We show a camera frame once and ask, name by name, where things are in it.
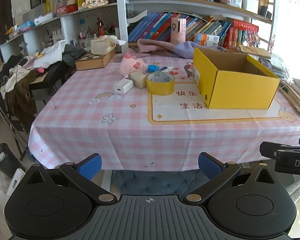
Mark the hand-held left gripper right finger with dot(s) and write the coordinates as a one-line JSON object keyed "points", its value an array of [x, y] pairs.
{"points": [[210, 166]]}

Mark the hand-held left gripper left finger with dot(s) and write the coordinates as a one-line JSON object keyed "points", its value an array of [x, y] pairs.
{"points": [[90, 166]]}

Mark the yellow cardboard box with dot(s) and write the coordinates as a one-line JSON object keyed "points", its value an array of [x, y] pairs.
{"points": [[240, 90]]}

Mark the white charger plug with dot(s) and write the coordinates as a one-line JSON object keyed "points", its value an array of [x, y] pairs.
{"points": [[122, 87]]}

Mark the yellow tape roll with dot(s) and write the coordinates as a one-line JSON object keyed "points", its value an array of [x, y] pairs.
{"points": [[160, 88]]}

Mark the pink plush toy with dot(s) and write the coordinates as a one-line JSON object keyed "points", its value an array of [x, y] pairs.
{"points": [[131, 63]]}

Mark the small blue block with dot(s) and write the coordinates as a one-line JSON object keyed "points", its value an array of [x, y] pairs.
{"points": [[153, 68]]}

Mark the white storage container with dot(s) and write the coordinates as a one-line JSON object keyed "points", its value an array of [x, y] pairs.
{"points": [[250, 5]]}

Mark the stack of textbooks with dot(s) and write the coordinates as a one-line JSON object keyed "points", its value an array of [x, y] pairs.
{"points": [[297, 97]]}

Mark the pink checked tablecloth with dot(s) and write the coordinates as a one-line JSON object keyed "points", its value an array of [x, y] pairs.
{"points": [[90, 120]]}

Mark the white step stool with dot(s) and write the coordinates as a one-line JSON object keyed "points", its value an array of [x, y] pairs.
{"points": [[15, 181]]}

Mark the stack of papers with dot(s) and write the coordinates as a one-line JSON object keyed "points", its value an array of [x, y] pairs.
{"points": [[280, 65]]}

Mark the black trash bin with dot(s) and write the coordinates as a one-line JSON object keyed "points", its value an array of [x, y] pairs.
{"points": [[5, 160]]}

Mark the dark clothes pile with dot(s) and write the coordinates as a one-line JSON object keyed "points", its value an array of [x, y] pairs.
{"points": [[20, 97]]}

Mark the wooden tissue box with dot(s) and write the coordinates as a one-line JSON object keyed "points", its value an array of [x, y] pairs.
{"points": [[92, 61]]}

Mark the green spine book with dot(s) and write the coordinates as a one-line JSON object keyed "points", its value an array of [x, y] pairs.
{"points": [[240, 38]]}

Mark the thick red book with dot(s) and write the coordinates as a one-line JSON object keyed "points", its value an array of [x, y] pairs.
{"points": [[229, 38], [235, 38]]}

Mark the white shirt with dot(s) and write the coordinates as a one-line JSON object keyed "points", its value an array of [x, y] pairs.
{"points": [[51, 55]]}

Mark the white tissue pack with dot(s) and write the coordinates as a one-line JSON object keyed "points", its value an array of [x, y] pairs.
{"points": [[100, 46]]}

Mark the orange and white carton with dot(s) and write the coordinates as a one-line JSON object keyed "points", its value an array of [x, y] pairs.
{"points": [[207, 37], [208, 44]]}

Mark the large red dictionary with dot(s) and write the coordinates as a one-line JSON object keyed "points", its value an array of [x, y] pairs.
{"points": [[245, 25]]}

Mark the stationery holder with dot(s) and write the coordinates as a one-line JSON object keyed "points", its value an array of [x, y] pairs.
{"points": [[86, 40]]}

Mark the pink and purple cloth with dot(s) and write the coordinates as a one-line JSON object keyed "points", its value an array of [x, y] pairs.
{"points": [[162, 46]]}

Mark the small black box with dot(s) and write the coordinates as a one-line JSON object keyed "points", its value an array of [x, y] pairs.
{"points": [[265, 11]]}

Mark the pink cartoon canister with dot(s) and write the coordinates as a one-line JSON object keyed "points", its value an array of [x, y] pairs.
{"points": [[177, 30]]}

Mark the row of blue children's books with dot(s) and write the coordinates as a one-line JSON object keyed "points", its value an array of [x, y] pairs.
{"points": [[150, 27]]}

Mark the blue and pink pouch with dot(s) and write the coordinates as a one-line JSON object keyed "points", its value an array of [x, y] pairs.
{"points": [[26, 27]]}

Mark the white tissue box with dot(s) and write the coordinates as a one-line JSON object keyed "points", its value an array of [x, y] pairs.
{"points": [[43, 19]]}

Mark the white shelving unit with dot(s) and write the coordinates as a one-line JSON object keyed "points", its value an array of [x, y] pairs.
{"points": [[121, 10]]}

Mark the red round figurine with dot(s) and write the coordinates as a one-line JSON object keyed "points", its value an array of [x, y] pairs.
{"points": [[72, 5]]}

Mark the dark picture frame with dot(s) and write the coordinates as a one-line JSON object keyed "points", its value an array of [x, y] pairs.
{"points": [[37, 1]]}

